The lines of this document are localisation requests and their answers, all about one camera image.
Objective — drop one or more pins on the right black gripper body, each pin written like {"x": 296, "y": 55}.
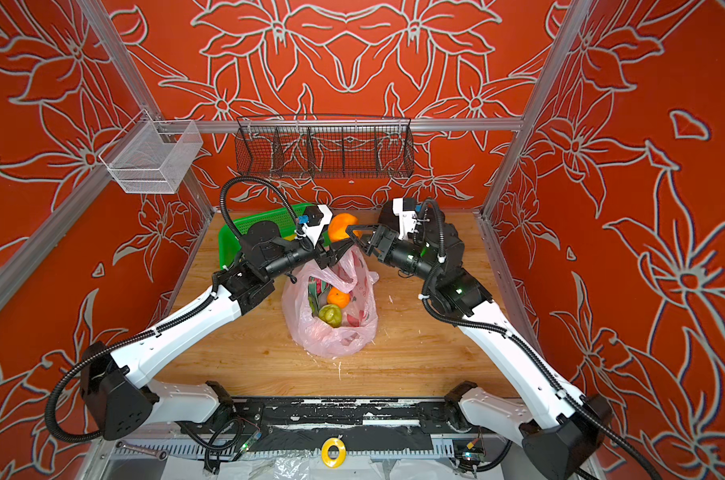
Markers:
{"x": 408, "y": 255}

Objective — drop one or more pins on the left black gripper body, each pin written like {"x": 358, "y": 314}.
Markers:
{"x": 297, "y": 257}

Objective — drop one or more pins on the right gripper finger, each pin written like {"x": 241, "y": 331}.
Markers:
{"x": 363, "y": 240}
{"x": 362, "y": 230}

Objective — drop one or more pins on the orange fruit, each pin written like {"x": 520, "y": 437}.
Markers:
{"x": 338, "y": 298}
{"x": 338, "y": 226}

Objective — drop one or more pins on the pink plastic bag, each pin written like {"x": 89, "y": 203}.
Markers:
{"x": 302, "y": 300}

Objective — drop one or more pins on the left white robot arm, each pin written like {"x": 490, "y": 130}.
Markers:
{"x": 117, "y": 381}

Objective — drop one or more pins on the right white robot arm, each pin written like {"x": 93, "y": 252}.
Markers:
{"x": 557, "y": 426}

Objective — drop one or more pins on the green fruit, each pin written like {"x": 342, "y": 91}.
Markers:
{"x": 331, "y": 315}

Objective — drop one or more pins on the black plastic case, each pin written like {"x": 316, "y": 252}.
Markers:
{"x": 388, "y": 218}

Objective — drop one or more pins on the green plastic basket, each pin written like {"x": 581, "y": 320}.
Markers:
{"x": 243, "y": 242}

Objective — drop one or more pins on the yellow tape roll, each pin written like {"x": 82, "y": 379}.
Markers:
{"x": 333, "y": 453}

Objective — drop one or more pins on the black wire wall basket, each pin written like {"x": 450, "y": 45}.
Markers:
{"x": 325, "y": 147}

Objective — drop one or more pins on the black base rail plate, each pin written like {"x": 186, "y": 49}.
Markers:
{"x": 430, "y": 415}

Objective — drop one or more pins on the white mesh wall basket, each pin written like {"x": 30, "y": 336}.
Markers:
{"x": 144, "y": 160}

